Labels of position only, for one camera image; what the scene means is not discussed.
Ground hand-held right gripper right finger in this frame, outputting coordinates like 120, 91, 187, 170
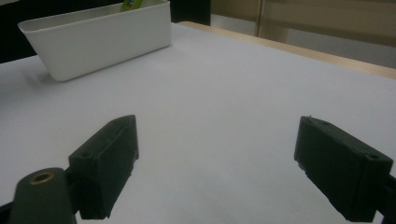
293, 115, 394, 223

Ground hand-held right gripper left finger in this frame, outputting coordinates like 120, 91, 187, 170
68, 114, 140, 220

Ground white plastic storage box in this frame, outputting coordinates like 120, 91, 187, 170
17, 0, 173, 83

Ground green printed phone case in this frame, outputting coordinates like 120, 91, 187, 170
120, 0, 145, 13

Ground beige cabinet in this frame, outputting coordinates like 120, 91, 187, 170
210, 0, 396, 70

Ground black panel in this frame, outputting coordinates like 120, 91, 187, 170
169, 0, 212, 27

